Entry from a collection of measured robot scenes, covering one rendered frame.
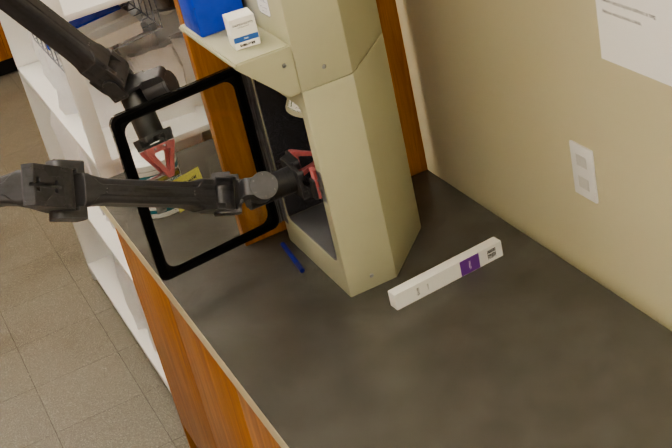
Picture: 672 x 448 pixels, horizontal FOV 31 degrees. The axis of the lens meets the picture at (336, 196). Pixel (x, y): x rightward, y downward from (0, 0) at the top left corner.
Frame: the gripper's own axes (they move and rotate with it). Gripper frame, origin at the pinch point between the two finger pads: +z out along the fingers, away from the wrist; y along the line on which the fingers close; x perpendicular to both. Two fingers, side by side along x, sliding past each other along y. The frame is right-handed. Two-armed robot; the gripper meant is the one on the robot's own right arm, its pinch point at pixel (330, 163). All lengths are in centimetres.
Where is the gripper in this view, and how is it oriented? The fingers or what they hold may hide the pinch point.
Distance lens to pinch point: 250.0
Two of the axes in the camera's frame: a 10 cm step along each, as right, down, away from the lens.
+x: 2.2, 8.6, 4.6
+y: -4.0, -3.5, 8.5
